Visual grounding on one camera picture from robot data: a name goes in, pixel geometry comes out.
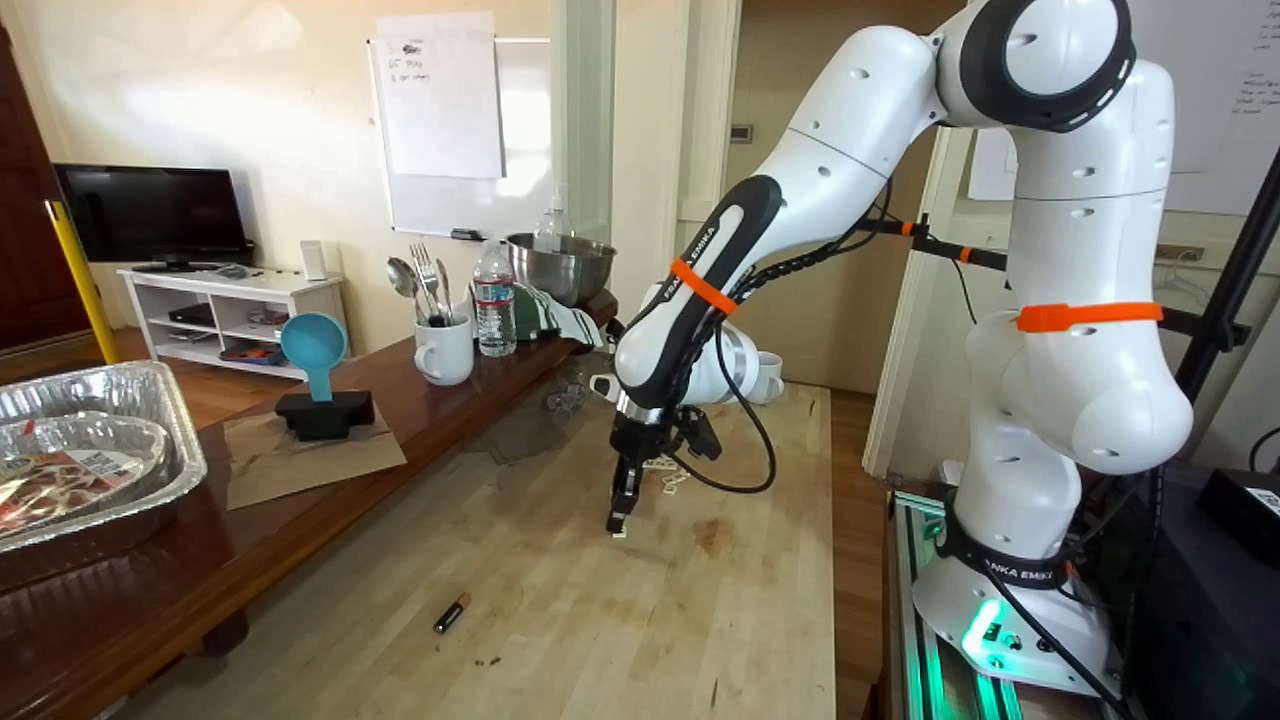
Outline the brown cardboard sheet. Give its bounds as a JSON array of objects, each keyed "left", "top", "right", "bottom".
[{"left": 222, "top": 411, "right": 402, "bottom": 507}]

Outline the black flat television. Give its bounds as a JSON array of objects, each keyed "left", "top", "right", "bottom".
[{"left": 56, "top": 165, "right": 252, "bottom": 270}]

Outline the blue scoop on black base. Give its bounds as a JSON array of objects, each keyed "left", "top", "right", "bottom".
[{"left": 274, "top": 313, "right": 371, "bottom": 442}]

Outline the steel mixing bowl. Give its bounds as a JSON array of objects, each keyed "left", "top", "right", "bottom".
[{"left": 528, "top": 238, "right": 612, "bottom": 305}]

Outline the yellow stick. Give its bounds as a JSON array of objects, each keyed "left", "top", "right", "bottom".
[{"left": 42, "top": 202, "right": 120, "bottom": 363}]

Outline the white paper flipchart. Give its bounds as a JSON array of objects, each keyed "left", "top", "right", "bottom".
[{"left": 366, "top": 14, "right": 550, "bottom": 238}]

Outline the aluminium foil tray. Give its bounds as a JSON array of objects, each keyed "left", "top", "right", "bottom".
[{"left": 0, "top": 362, "right": 206, "bottom": 553}]

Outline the clear water bottle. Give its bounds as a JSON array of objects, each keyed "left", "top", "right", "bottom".
[{"left": 471, "top": 243, "right": 514, "bottom": 355}]

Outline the white tv shelf unit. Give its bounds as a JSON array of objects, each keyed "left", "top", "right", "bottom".
[{"left": 122, "top": 274, "right": 345, "bottom": 381}]

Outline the white mug with utensils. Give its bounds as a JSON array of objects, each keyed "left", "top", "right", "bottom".
[{"left": 387, "top": 251, "right": 477, "bottom": 388}]

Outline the green striped dish towel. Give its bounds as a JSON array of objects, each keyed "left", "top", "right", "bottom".
[{"left": 514, "top": 285, "right": 612, "bottom": 352}]

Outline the clear pump soap bottle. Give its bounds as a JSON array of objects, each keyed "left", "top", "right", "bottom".
[{"left": 536, "top": 207, "right": 563, "bottom": 251}]

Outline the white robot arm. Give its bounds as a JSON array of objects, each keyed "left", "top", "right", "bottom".
[{"left": 608, "top": 0, "right": 1193, "bottom": 695}]

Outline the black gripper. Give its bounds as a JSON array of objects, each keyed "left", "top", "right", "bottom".
[{"left": 603, "top": 416, "right": 679, "bottom": 537}]

